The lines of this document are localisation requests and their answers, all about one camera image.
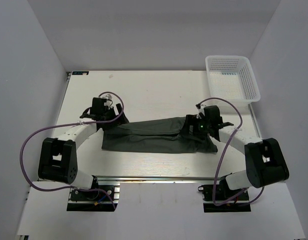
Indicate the dark label sticker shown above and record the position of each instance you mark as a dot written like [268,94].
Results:
[80,73]

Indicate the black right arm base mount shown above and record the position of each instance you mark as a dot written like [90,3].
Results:
[239,204]

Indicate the aluminium table edge rail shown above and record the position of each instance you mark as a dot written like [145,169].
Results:
[137,179]

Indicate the dark green t-shirt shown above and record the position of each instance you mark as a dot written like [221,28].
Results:
[176,135]

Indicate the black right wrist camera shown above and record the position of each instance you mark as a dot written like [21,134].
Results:
[226,124]

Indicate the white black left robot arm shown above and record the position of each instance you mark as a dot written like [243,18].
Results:
[58,158]

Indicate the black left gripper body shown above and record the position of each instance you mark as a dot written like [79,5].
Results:
[109,114]

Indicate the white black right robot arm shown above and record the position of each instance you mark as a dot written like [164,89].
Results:
[264,160]

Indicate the white perforated plastic basket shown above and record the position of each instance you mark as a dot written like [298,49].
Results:
[231,77]

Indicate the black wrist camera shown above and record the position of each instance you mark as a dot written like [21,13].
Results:
[87,114]
[226,124]

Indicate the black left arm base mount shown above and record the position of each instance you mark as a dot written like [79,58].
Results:
[96,201]

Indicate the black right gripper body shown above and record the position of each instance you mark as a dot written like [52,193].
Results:
[200,125]

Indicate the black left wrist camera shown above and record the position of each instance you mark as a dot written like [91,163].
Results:
[87,114]

